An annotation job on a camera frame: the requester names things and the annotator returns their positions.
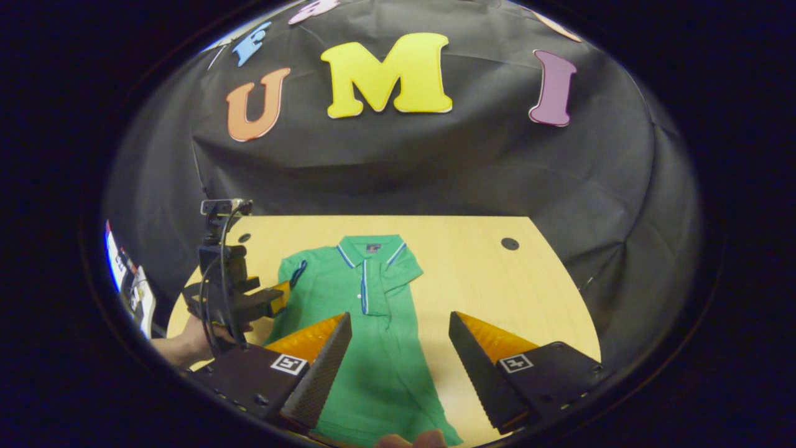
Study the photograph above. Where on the black backdrop cloth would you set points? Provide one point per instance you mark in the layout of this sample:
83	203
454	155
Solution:
435	162

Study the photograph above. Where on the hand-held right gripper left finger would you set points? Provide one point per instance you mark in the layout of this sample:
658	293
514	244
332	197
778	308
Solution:
323	373

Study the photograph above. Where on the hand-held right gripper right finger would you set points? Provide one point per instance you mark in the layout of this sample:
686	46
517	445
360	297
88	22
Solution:
482	373

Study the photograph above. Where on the white side table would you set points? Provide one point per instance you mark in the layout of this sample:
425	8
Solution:
144	302

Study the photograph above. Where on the computer monitor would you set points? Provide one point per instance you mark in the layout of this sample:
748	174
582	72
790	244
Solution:
115	255

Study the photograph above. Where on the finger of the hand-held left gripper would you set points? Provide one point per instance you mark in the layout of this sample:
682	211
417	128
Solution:
264	303
254	284

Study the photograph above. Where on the green polo T-shirt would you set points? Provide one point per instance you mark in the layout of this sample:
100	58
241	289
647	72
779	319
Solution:
373	348

